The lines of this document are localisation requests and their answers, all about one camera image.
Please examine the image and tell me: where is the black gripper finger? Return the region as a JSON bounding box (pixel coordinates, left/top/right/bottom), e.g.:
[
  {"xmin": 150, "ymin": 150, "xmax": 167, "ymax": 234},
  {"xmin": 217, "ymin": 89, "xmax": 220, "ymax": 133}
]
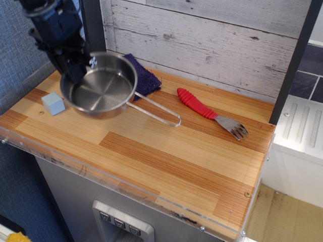
[{"xmin": 51, "ymin": 51, "xmax": 91, "ymax": 83}]

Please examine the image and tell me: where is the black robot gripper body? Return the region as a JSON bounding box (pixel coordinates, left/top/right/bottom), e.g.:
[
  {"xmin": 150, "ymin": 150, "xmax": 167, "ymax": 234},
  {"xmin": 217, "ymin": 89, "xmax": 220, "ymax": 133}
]
[{"xmin": 18, "ymin": 0, "xmax": 89, "ymax": 58}]

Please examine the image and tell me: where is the stainless steel pan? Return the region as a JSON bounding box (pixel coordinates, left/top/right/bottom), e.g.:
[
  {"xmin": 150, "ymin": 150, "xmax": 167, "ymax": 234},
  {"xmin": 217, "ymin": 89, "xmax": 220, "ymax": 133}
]
[{"xmin": 60, "ymin": 52, "xmax": 182, "ymax": 128}]

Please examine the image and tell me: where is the light grey cube block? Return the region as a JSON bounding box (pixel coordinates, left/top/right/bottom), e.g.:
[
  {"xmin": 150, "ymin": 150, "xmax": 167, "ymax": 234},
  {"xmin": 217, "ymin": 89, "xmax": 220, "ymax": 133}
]
[{"xmin": 41, "ymin": 92, "xmax": 66, "ymax": 116}]

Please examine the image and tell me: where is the purple knitted cloth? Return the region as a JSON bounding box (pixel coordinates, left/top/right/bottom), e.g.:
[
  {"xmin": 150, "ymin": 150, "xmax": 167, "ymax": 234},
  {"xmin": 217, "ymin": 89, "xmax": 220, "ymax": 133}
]
[{"xmin": 124, "ymin": 53, "xmax": 162, "ymax": 96}]

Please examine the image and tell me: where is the silver dispenser button panel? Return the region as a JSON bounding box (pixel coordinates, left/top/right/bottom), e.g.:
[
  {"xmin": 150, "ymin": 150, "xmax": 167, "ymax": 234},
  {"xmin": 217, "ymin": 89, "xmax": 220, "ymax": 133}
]
[{"xmin": 92, "ymin": 200, "xmax": 155, "ymax": 241}]

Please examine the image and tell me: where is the yellow object at corner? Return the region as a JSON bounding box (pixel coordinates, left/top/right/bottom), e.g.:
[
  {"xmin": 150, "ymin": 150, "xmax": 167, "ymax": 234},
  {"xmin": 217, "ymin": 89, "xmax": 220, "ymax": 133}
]
[{"xmin": 6, "ymin": 232, "xmax": 31, "ymax": 242}]

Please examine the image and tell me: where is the clear acrylic table edge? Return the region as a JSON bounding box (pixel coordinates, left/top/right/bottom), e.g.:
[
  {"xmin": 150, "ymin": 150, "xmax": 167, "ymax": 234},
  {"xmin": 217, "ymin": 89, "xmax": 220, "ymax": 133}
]
[{"xmin": 1, "ymin": 119, "xmax": 275, "ymax": 241}]

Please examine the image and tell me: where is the white ridged appliance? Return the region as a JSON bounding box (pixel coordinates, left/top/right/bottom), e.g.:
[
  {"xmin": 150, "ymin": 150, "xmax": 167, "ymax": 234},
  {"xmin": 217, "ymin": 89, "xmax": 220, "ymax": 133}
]
[{"xmin": 262, "ymin": 95, "xmax": 322, "ymax": 207}]

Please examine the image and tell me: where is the dark left vertical post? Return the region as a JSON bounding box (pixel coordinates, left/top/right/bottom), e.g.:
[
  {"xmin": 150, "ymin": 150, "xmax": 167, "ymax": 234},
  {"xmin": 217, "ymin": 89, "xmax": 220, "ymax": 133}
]
[{"xmin": 81, "ymin": 0, "xmax": 106, "ymax": 52}]

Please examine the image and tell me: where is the dark vertical post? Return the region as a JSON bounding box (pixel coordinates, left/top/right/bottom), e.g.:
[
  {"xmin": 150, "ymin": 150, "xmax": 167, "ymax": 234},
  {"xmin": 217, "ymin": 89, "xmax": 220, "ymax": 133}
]
[
  {"xmin": 81, "ymin": 0, "xmax": 106, "ymax": 52},
  {"xmin": 269, "ymin": 0, "xmax": 322, "ymax": 125}
]

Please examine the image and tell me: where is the red handled metal fork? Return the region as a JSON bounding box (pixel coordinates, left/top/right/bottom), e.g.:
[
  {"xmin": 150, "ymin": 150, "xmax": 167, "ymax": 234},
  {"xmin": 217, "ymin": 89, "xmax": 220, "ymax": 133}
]
[{"xmin": 177, "ymin": 88, "xmax": 248, "ymax": 141}]

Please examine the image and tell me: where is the dark right vertical post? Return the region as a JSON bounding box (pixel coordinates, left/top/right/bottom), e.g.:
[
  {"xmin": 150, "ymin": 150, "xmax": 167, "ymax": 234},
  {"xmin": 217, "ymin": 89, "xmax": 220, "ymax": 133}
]
[{"xmin": 269, "ymin": 0, "xmax": 322, "ymax": 125}]

